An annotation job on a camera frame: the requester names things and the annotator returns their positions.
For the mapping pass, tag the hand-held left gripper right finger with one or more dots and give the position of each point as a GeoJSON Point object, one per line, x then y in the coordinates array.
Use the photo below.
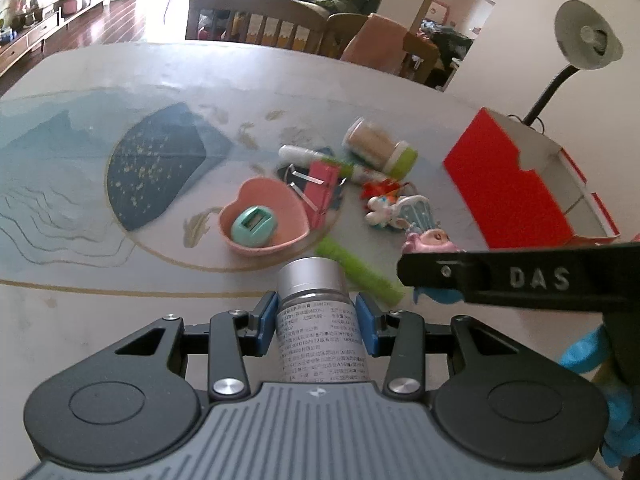
{"type": "Point", "coordinates": [363, 325]}

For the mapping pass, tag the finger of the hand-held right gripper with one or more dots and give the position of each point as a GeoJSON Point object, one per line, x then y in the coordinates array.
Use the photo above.
{"type": "Point", "coordinates": [435, 270]}

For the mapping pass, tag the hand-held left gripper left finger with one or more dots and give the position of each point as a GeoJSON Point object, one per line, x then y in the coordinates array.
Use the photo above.
{"type": "Point", "coordinates": [267, 321]}

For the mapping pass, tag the pink-haired doll figurine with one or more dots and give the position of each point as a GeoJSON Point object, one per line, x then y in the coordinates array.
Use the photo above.
{"type": "Point", "coordinates": [430, 242]}

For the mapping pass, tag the silver cap white label bottle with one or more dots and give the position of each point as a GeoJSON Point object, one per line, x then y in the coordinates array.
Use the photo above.
{"type": "Point", "coordinates": [320, 332]}

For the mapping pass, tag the lime green tube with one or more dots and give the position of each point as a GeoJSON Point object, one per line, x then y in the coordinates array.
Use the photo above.
{"type": "Point", "coordinates": [360, 272]}

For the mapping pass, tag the teal fan-shaped figurine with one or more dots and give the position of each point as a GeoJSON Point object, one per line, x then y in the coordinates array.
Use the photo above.
{"type": "Point", "coordinates": [417, 212]}

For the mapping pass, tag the teal egg-shaped digital device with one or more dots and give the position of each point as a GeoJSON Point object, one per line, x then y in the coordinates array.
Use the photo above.
{"type": "Point", "coordinates": [252, 226]}

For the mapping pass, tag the red cardboard box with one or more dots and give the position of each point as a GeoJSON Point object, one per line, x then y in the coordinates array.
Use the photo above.
{"type": "Point", "coordinates": [500, 180]}

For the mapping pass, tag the pink heart-shaped bowl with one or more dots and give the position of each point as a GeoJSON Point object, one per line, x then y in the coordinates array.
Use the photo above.
{"type": "Point", "coordinates": [282, 202]}

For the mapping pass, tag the person's right hand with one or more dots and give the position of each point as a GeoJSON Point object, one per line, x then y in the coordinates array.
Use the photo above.
{"type": "Point", "coordinates": [615, 410]}

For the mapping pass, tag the small red toy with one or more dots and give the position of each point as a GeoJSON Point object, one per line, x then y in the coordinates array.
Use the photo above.
{"type": "Point", "coordinates": [380, 190]}

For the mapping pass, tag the red clip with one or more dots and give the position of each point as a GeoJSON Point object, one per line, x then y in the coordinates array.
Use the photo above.
{"type": "Point", "coordinates": [322, 192]}

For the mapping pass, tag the clear jar green lid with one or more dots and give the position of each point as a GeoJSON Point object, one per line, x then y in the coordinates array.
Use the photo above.
{"type": "Point", "coordinates": [375, 142]}

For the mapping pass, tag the white and green tube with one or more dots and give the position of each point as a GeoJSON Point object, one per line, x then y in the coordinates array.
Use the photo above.
{"type": "Point", "coordinates": [305, 154]}

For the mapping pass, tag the wooden dining chair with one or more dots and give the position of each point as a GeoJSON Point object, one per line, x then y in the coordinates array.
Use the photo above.
{"type": "Point", "coordinates": [250, 2]}
{"type": "Point", "coordinates": [422, 55]}

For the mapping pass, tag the white desk lamp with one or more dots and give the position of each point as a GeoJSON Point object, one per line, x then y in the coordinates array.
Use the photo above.
{"type": "Point", "coordinates": [582, 35]}

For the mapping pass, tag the wooden sideboard cabinet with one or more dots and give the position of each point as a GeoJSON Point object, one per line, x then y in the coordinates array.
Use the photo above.
{"type": "Point", "coordinates": [55, 20]}

